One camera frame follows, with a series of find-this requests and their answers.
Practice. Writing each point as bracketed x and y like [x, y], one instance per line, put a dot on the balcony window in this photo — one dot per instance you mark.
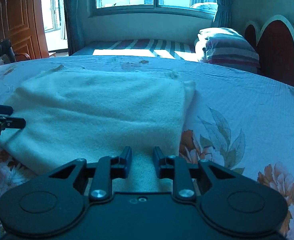
[48, 7]

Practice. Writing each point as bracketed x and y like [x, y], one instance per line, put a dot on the bedding on window sill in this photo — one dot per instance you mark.
[204, 6]

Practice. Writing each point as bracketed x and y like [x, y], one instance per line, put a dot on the bed with striped sheet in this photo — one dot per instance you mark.
[137, 46]

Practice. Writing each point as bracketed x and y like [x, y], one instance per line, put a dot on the small wooden stool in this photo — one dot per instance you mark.
[52, 54]

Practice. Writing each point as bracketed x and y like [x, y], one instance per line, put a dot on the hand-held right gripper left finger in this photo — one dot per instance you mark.
[126, 163]

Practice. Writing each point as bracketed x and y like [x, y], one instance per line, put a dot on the red and white headboard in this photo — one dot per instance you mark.
[276, 47]

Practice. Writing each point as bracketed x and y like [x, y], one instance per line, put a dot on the cream knitted sweater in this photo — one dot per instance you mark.
[99, 110]

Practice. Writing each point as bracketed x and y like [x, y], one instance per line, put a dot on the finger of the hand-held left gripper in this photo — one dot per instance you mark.
[2, 110]
[14, 123]

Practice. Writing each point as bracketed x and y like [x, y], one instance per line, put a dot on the teal curtain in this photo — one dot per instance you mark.
[223, 5]
[73, 17]

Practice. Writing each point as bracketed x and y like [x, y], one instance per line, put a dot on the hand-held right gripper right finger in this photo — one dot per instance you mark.
[158, 163]

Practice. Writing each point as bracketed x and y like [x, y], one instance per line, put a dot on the floral tablecloth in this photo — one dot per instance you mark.
[236, 100]

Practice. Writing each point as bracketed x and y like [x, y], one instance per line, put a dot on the white sheer curtain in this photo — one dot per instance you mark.
[63, 27]

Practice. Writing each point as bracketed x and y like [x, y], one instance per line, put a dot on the brown wooden door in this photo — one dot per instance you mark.
[14, 17]

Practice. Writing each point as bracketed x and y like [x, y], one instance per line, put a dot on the striped pillow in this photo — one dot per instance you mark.
[231, 52]

